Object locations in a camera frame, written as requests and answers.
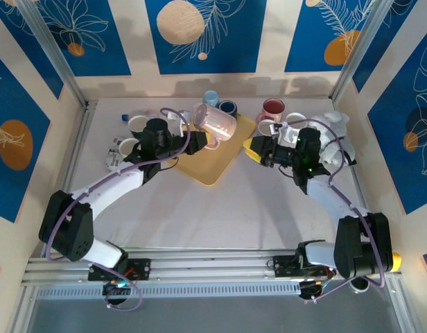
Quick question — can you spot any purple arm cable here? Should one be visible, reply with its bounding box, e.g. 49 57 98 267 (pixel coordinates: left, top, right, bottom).
45 108 192 311
286 118 386 302

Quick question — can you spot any pink mug maroon inside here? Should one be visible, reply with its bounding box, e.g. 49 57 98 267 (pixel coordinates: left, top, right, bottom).
256 99 286 126

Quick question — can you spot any clear bottle blue cap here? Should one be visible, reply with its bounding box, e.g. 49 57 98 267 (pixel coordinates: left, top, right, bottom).
121 109 159 122

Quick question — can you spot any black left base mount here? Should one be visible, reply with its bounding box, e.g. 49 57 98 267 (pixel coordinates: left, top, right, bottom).
87 258 152 282

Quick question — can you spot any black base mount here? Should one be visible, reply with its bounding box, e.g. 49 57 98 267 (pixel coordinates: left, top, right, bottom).
87 258 152 282
272 255 304 278

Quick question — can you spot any white table cloth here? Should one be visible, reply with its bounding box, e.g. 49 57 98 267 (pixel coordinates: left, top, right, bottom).
60 96 376 250

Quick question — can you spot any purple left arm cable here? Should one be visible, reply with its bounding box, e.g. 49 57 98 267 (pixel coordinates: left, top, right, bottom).
45 108 192 311

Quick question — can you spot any right controller board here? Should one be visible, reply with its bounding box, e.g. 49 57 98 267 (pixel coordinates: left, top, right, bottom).
299 280 331 305

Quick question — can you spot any round grey cup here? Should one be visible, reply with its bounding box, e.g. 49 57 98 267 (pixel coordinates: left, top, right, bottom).
348 277 371 294

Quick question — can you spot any dark green mug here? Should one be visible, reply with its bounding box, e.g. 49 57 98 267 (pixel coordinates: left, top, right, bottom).
127 114 150 139

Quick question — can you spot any grey slotted cable duct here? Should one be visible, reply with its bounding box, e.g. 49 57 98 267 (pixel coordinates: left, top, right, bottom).
35 281 302 300

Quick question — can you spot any light green mug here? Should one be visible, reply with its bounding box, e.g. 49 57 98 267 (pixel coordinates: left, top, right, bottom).
118 137 141 159

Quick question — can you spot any aluminium frame post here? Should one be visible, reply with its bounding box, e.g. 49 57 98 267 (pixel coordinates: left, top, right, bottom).
331 0 419 103
15 0 89 110

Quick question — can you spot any white mug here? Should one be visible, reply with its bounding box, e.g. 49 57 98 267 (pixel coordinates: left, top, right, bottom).
284 112 308 131
256 119 280 138

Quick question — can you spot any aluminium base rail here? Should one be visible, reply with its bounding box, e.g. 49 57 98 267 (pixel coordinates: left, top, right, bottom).
21 246 342 289

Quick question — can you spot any lavender mug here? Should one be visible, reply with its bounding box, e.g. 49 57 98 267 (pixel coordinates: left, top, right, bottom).
191 103 238 151

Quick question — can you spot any aluminium side rail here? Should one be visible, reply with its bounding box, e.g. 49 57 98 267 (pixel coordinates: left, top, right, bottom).
10 100 98 333
350 166 422 333

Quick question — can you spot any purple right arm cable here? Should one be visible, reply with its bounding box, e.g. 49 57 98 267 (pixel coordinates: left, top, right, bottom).
286 118 386 302

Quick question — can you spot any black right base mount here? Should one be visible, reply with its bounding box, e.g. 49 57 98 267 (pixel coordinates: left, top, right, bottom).
272 255 304 278

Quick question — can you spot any navy blue mug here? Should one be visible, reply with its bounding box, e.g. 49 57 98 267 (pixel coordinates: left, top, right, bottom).
218 100 239 119

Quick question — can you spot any light blue mug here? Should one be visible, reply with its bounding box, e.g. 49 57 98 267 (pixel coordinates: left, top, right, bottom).
202 90 220 108

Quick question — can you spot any controller board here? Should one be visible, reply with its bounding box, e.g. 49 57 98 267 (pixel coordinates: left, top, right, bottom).
101 281 131 306
299 280 331 305

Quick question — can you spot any yellow tray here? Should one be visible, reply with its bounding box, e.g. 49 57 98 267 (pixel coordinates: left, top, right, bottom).
170 112 258 189

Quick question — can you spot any white plush dog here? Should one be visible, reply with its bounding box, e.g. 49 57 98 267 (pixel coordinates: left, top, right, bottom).
310 110 358 167

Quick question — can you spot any left controller board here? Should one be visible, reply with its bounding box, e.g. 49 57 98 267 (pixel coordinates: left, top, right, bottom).
101 281 131 306

